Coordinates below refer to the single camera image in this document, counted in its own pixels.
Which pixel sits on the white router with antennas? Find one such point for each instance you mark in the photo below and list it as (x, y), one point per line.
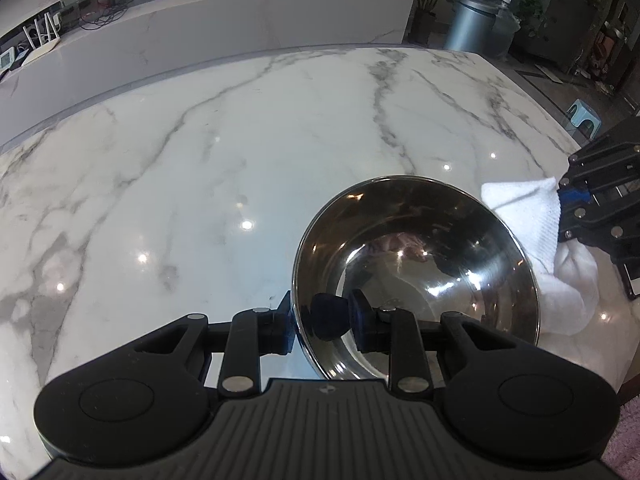
(45, 50)

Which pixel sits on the pink rug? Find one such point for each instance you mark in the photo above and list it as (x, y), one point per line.
(627, 440)

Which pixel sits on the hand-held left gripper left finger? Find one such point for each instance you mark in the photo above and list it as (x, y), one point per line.
(280, 332)

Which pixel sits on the white marble sideboard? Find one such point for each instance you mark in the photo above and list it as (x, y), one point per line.
(225, 25)

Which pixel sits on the long-leaved potted plant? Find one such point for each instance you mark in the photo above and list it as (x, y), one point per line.
(422, 27)

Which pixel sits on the small blue stool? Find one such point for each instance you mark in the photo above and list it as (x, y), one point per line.
(582, 110)

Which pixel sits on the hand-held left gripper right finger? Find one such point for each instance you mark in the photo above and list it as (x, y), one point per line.
(356, 320)

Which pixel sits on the dark cabinet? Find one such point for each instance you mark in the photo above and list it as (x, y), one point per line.
(565, 25)

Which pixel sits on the clear water bottle with pump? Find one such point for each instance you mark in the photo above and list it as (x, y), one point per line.
(505, 30)

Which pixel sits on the steel bowl with blue base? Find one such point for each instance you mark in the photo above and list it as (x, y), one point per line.
(450, 270)

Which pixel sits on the silver trash can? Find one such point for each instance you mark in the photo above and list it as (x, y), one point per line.
(467, 30)

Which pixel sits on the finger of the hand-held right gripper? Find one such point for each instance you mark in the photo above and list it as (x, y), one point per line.
(600, 222)
(605, 170)

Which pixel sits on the white display thermometer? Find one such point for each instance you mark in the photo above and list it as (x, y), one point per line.
(6, 60)

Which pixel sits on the white cloth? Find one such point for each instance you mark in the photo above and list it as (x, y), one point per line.
(535, 220)

